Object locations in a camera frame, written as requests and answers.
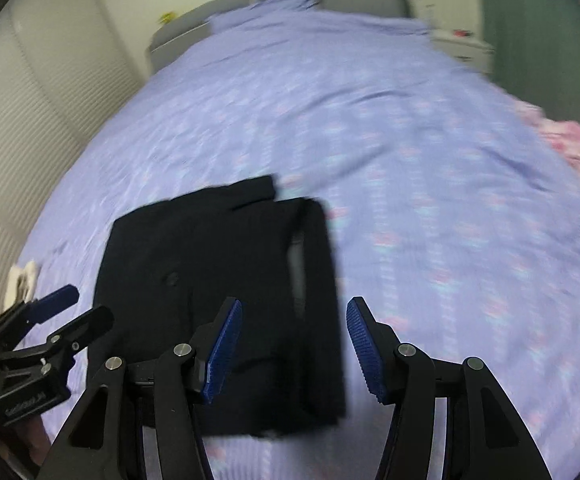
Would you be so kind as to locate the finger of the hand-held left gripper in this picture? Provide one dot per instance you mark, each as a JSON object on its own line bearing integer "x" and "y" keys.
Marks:
{"x": 62, "y": 297}
{"x": 92, "y": 321}

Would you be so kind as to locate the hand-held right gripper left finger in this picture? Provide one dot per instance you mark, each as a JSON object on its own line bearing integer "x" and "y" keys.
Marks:
{"x": 224, "y": 347}

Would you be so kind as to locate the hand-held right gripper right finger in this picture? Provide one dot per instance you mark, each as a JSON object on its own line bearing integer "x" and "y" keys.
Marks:
{"x": 365, "y": 350}

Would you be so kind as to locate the black pants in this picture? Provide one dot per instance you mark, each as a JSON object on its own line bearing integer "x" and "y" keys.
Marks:
{"x": 219, "y": 300}

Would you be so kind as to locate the purple floral bed sheet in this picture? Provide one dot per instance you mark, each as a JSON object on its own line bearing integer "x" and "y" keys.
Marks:
{"x": 370, "y": 185}

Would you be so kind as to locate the white wardrobe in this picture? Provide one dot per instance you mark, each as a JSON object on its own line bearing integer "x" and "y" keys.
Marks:
{"x": 44, "y": 110}

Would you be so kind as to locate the pink floral blanket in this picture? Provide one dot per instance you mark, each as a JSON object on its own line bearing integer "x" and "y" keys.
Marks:
{"x": 575, "y": 150}

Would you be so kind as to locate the small yellow toy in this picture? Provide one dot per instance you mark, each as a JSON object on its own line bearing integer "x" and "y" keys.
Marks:
{"x": 166, "y": 17}

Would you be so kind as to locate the white nightstand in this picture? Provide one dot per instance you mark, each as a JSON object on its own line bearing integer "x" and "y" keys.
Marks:
{"x": 462, "y": 47}

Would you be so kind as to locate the grey bed headboard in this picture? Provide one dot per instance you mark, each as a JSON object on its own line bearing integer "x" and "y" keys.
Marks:
{"x": 290, "y": 5}

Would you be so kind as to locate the green curtain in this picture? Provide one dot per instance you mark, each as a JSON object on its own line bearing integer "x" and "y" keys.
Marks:
{"x": 535, "y": 35}

